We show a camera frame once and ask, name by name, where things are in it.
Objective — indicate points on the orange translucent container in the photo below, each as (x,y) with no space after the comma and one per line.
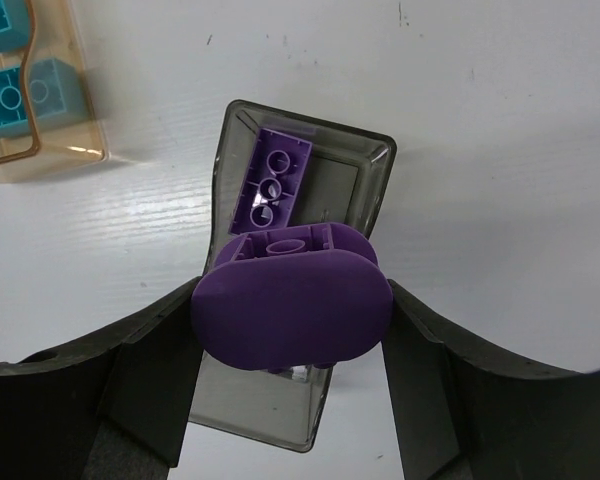
(31,31)

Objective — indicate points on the purple long lego brick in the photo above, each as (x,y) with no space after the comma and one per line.
(271,182)

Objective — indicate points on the teal long lego brick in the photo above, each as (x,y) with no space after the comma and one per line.
(13,116)

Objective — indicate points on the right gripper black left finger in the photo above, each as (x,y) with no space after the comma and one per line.
(112,404)

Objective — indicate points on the purple oval lego piece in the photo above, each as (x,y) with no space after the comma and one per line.
(305,295)

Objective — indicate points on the teal small lego brick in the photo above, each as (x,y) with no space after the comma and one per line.
(56,93)

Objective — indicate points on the dark grey translucent container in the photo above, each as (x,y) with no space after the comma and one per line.
(344,182)

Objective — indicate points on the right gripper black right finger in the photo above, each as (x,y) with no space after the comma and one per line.
(465,408)

